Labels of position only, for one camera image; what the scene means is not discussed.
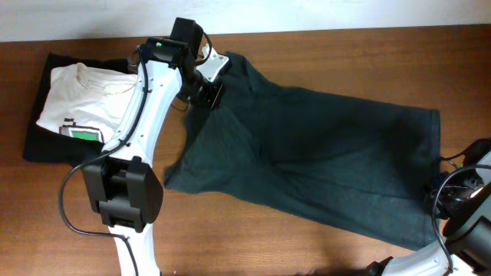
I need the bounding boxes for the folded white t-shirt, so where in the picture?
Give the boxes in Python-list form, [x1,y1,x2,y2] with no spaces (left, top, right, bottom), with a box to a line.
[36,63,137,143]

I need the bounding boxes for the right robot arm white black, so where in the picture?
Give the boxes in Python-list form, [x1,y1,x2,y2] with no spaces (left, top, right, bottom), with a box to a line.
[360,137,490,276]

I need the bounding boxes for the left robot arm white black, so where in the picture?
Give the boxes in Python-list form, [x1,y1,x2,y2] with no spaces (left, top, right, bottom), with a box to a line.
[81,18,230,275]

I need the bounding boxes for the folded black garment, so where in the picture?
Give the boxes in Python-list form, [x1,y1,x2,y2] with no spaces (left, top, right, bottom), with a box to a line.
[22,53,129,166]

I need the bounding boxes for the dark green t-shirt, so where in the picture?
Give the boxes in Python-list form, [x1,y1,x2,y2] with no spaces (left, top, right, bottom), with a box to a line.
[164,53,440,250]

